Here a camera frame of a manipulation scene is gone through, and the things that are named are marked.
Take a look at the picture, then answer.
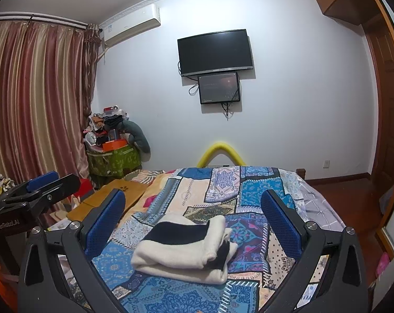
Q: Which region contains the brown wooden door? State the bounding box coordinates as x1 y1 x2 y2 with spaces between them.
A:
365 16 394 186

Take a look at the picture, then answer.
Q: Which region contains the striped satin curtain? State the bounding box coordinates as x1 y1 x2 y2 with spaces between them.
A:
0 20 101 188

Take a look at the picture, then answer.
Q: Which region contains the small black monitor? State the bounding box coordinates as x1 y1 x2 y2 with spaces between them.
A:
198 72 241 105

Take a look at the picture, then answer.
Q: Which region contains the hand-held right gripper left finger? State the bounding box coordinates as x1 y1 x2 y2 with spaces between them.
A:
17 189 134 313

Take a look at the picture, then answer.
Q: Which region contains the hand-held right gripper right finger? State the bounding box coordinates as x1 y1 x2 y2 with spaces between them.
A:
259 189 369 313

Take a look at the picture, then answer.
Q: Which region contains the black and white striped sweater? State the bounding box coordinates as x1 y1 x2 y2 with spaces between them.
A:
131 216 238 285

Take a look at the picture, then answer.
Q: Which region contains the peach floral blanket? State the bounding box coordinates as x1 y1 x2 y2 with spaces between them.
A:
122 169 171 222

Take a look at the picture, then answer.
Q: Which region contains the red box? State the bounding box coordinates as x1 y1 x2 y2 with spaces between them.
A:
75 179 95 200

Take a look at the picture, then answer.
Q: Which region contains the pile of clutter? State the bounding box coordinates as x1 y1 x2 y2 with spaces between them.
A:
83 104 129 152

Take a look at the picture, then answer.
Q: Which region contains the green patterned storage box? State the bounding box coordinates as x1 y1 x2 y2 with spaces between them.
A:
87 147 143 179

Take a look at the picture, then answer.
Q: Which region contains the orange box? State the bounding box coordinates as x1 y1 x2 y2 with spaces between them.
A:
102 139 127 152

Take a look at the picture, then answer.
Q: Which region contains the white curtain rail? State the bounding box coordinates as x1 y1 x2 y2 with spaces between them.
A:
0 12 88 28

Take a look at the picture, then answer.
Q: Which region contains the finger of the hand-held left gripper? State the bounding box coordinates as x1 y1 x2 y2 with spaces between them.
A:
0 171 59 203
27 174 81 216

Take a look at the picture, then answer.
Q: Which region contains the white air conditioner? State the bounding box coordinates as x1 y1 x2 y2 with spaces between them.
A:
101 4 161 47

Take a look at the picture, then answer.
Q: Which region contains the grey checked bed sheet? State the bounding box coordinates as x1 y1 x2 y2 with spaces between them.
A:
295 170 347 235

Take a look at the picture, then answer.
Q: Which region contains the blue patchwork blanket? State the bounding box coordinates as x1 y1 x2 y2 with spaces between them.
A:
58 166 331 313

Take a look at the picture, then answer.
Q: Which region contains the yellow foam tube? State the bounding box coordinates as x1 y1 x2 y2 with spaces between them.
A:
197 141 246 167

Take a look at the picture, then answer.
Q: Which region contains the pink object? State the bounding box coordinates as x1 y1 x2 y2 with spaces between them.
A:
375 252 391 280

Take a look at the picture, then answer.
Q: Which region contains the person's left forearm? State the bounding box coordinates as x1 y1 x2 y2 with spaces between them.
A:
0 257 19 313

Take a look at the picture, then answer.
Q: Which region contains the black wall television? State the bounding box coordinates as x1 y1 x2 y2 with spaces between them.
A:
177 29 254 77

